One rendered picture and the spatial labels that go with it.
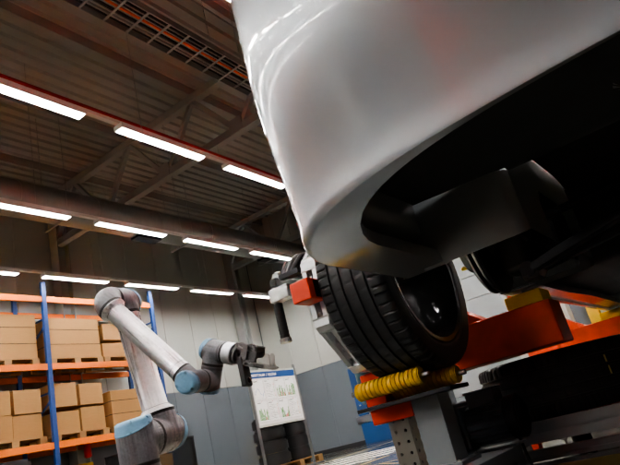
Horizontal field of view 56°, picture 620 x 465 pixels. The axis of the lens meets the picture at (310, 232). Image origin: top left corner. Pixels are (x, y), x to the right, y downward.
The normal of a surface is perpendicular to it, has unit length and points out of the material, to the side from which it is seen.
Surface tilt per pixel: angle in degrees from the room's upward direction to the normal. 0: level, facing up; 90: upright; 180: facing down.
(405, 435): 90
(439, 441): 90
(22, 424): 90
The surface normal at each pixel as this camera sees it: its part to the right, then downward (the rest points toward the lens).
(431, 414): -0.59, -0.14
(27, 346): 0.77, -0.38
